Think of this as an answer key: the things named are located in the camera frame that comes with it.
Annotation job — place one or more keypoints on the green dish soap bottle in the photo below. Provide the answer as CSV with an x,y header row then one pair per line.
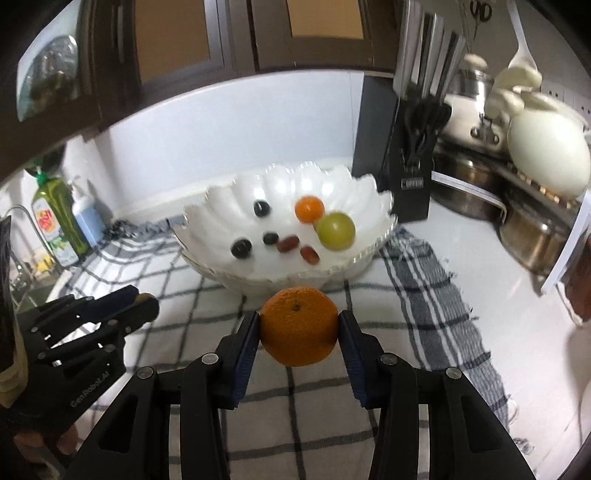
x,y
60,221

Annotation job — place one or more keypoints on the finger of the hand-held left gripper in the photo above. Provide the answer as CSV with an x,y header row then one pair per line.
x,y
138,318
115,297

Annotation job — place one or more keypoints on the orange mandarin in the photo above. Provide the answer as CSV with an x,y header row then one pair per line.
x,y
298,325
309,208

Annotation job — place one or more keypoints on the blue soap dispenser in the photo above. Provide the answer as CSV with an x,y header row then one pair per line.
x,y
87,221

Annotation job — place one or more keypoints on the stainless steel pots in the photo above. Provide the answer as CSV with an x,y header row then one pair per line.
x,y
565,249

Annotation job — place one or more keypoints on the steel faucet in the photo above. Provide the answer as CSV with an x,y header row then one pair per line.
x,y
16,249

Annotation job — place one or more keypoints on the steel cooking pot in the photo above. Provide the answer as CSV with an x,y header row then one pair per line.
x,y
535,235
466,184

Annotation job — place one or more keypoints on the white ceramic pot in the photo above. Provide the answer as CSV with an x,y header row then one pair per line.
x,y
549,147

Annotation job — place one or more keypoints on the red grape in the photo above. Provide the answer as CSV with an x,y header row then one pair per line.
x,y
288,243
310,254

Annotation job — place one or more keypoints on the person's left hand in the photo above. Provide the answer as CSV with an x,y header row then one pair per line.
x,y
51,443

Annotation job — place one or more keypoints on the dark purple grape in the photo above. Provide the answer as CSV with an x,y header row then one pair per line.
x,y
262,207
270,238
241,248

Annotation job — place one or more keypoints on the white ladle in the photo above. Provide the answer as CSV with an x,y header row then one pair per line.
x,y
517,76

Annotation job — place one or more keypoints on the black white checkered cloth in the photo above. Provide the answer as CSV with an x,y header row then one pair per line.
x,y
415,323

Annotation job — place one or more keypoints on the white scalloped ceramic bowl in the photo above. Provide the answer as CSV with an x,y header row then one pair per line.
x,y
221,221

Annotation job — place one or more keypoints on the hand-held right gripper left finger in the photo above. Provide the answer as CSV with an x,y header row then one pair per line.
x,y
246,364

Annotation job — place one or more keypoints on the dark wooden cabinet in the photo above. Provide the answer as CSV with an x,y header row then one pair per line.
x,y
184,46

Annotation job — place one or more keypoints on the white wall socket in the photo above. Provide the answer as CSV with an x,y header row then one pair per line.
x,y
554,90
581,104

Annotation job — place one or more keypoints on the row of steel knives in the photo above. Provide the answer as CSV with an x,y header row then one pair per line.
x,y
429,50

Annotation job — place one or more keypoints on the black kitchen shears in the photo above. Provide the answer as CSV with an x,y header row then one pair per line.
x,y
480,9

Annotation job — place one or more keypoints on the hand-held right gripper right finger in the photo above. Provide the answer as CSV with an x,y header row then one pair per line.
x,y
354,364

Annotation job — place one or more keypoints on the black knife block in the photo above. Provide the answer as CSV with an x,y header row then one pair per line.
x,y
374,138

